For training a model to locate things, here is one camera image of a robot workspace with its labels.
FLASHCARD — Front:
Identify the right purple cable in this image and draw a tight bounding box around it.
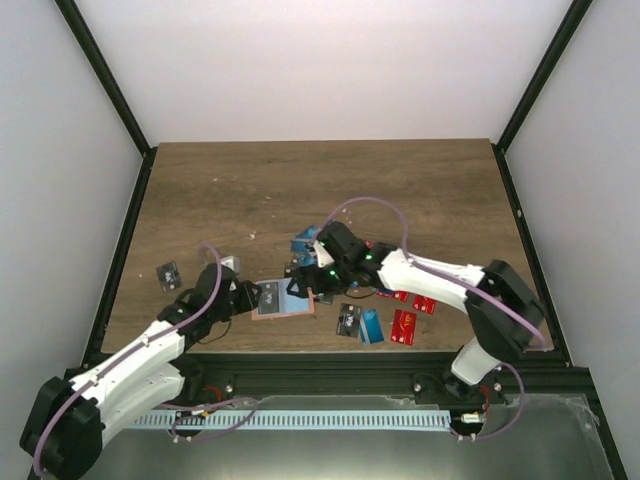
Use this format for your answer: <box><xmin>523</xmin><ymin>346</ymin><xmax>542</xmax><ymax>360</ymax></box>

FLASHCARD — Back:
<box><xmin>324</xmin><ymin>196</ymin><xmax>549</xmax><ymax>351</ymax></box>

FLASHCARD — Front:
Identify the black VIP card front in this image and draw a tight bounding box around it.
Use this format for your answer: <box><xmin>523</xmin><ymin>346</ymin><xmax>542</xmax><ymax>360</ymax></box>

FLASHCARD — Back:
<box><xmin>257</xmin><ymin>280</ymin><xmax>281</xmax><ymax>316</ymax></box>

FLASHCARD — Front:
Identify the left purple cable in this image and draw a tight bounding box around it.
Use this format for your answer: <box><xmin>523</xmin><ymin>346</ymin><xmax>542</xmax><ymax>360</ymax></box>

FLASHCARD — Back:
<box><xmin>32</xmin><ymin>243</ymin><xmax>226</xmax><ymax>476</ymax></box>

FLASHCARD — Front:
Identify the light blue slotted cable duct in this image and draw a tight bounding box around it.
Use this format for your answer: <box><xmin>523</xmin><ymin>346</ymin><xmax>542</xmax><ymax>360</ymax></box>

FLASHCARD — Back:
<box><xmin>130</xmin><ymin>410</ymin><xmax>451</xmax><ymax>432</ymax></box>

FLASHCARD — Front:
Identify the left black frame post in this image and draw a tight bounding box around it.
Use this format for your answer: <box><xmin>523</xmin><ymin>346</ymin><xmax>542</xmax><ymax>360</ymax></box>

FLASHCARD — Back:
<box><xmin>53</xmin><ymin>0</ymin><xmax>152</xmax><ymax>157</ymax></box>

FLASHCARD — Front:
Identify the blue card pile top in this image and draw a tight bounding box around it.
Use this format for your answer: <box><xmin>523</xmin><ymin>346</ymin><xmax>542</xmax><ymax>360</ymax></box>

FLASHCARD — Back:
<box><xmin>290</xmin><ymin>225</ymin><xmax>318</xmax><ymax>255</ymax></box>

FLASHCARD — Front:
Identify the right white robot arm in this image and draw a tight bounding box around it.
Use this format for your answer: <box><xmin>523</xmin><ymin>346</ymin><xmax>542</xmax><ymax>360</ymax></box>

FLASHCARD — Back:
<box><xmin>287</xmin><ymin>221</ymin><xmax>545</xmax><ymax>403</ymax></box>

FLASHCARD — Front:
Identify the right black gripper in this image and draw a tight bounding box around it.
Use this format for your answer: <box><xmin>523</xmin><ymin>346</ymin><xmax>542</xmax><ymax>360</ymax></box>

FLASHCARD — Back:
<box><xmin>287</xmin><ymin>260</ymin><xmax>354</xmax><ymax>299</ymax></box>

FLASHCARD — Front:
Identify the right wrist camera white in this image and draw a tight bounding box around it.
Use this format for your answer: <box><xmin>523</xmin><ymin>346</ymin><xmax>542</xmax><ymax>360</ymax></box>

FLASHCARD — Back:
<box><xmin>313</xmin><ymin>241</ymin><xmax>335</xmax><ymax>269</ymax></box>

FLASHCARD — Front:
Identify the black VIP card pair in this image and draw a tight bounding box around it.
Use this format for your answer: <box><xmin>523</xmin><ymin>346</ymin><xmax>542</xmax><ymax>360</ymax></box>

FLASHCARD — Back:
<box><xmin>336</xmin><ymin>303</ymin><xmax>362</xmax><ymax>338</ymax></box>

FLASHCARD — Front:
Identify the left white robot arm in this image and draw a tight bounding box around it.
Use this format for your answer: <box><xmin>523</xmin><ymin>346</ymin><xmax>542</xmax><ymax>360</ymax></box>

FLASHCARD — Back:
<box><xmin>19</xmin><ymin>264</ymin><xmax>262</xmax><ymax>479</ymax></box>

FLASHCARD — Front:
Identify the metal sheet front panel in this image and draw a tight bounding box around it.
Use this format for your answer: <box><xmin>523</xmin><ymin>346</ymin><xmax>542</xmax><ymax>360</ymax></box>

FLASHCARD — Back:
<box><xmin>88</xmin><ymin>394</ymin><xmax>613</xmax><ymax>480</ymax></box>

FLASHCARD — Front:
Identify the right black frame post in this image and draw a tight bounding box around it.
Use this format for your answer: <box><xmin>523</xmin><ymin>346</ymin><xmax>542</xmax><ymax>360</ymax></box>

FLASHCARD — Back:
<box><xmin>492</xmin><ymin>0</ymin><xmax>596</xmax><ymax>151</ymax></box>

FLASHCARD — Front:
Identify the red card pile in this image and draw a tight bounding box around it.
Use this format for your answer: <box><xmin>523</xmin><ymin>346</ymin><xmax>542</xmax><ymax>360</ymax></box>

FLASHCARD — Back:
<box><xmin>375</xmin><ymin>289</ymin><xmax>437</xmax><ymax>315</ymax></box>

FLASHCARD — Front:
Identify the red VIP card front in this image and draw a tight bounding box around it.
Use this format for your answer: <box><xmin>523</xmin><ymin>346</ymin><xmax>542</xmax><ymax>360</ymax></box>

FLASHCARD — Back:
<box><xmin>390</xmin><ymin>309</ymin><xmax>417</xmax><ymax>346</ymax></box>

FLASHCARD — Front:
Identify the black frame post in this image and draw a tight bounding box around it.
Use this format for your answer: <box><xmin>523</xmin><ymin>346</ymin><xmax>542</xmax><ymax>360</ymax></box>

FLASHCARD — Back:
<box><xmin>492</xmin><ymin>0</ymin><xmax>596</xmax><ymax>151</ymax></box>
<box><xmin>53</xmin><ymin>0</ymin><xmax>152</xmax><ymax>157</ymax></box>

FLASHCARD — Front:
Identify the purple cable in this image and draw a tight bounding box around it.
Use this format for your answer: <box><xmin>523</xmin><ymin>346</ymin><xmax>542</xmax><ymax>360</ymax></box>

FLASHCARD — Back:
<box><xmin>324</xmin><ymin>196</ymin><xmax>549</xmax><ymax>351</ymax></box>
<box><xmin>32</xmin><ymin>243</ymin><xmax>226</xmax><ymax>476</ymax></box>

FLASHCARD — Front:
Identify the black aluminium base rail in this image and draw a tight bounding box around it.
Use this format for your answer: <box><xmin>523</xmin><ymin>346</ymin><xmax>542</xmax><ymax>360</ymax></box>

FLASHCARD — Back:
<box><xmin>189</xmin><ymin>352</ymin><xmax>597</xmax><ymax>408</ymax></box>

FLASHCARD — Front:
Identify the lone black card far left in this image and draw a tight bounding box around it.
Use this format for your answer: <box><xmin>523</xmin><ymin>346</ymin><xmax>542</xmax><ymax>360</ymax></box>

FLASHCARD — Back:
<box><xmin>156</xmin><ymin>261</ymin><xmax>183</xmax><ymax>293</ymax></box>

